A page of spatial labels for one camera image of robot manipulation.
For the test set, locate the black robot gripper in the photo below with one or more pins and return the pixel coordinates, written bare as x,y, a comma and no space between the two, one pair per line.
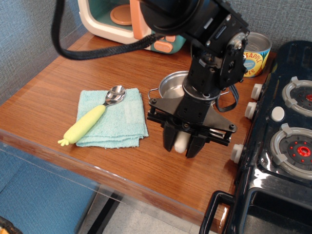
201,122

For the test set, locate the plush white brown mushroom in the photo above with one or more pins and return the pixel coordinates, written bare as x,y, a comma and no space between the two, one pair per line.
181,142

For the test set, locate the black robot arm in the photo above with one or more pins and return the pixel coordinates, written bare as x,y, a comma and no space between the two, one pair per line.
218,37

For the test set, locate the small stainless steel pot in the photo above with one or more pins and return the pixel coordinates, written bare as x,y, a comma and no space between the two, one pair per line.
171,87

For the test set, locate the light blue folded cloth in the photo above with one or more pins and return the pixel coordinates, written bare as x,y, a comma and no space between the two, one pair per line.
122,125

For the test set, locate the black toy stove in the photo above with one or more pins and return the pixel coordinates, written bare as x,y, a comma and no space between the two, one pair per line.
273,185

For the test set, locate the pineapple slices can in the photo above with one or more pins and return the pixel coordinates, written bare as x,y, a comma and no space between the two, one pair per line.
256,53

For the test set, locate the toy microwave teal and cream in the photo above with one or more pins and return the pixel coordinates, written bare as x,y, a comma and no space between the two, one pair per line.
116,20

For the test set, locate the orange object bottom left corner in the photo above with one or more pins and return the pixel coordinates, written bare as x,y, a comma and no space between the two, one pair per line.
6,227

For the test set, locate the spoon with yellow handle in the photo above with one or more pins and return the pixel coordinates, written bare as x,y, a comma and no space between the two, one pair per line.
114,96

